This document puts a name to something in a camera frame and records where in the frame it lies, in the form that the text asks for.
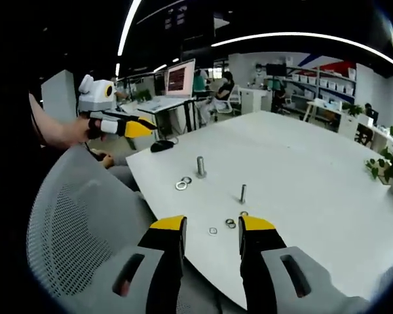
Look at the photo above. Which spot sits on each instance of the large threaded stud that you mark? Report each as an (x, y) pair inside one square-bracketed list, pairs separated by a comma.
[(201, 167)]

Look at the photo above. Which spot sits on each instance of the storage shelving with white bins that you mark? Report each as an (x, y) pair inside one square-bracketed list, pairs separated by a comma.
[(327, 83)]

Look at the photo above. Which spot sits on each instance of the green potted plant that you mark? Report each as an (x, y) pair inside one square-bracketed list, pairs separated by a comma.
[(391, 160)]

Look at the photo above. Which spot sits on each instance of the white office chair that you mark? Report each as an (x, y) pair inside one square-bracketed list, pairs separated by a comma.
[(233, 98)]

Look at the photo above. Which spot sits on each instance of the grey mesh office chair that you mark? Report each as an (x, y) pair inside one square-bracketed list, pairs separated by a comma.
[(75, 222)]

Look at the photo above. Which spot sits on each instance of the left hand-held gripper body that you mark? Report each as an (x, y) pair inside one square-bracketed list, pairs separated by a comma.
[(95, 96)]

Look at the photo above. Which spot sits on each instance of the person's left hand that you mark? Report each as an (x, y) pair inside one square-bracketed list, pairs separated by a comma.
[(85, 129)]

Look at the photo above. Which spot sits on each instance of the small green desk plant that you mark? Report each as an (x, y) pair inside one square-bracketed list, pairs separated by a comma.
[(143, 95)]

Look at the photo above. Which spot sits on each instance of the black screen on stand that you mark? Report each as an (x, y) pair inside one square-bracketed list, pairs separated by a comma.
[(275, 69)]

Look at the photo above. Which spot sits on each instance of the white office desk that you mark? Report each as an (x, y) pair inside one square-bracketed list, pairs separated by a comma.
[(157, 104)]

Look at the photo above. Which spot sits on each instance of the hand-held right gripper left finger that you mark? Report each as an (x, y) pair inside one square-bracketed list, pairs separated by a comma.
[(168, 261)]

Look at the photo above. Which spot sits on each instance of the small threaded stud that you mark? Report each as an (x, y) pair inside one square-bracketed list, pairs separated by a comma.
[(243, 194)]

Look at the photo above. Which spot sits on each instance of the large metal washer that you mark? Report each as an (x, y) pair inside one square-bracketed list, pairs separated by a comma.
[(186, 180), (180, 185)]

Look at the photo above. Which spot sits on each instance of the black computer mouse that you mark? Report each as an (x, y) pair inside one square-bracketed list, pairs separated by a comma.
[(161, 146)]

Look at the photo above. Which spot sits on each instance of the computer monitor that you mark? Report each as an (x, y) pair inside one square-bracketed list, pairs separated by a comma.
[(180, 78)]

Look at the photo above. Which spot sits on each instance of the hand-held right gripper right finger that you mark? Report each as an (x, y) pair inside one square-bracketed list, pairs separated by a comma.
[(258, 261)]

